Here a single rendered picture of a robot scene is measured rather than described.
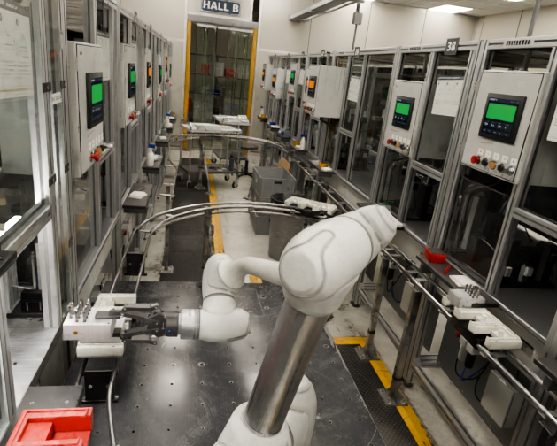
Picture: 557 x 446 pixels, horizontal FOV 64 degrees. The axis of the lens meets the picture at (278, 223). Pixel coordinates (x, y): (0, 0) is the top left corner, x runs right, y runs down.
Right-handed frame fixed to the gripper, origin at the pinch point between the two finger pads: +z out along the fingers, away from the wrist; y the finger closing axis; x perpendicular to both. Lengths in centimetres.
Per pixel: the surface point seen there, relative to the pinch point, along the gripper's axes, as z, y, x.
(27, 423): 12.4, -9.0, 28.7
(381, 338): -165, -101, -146
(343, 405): -79, -35, -4
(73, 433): 2.5, -12.3, 28.6
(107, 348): 2.0, -16.3, -11.0
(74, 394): 5.8, -13.3, 14.0
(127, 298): 0.8, -16.6, -44.2
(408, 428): -146, -100, -58
